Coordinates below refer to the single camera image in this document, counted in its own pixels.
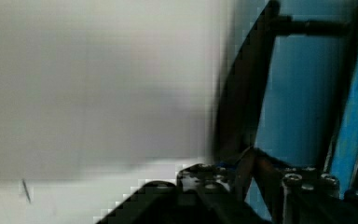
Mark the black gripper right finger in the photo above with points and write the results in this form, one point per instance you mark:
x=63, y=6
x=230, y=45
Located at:
x=303, y=195

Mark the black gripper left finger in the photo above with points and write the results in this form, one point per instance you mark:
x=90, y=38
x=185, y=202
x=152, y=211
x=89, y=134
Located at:
x=220, y=190

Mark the black toaster oven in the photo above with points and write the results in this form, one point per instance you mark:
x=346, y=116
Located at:
x=299, y=103

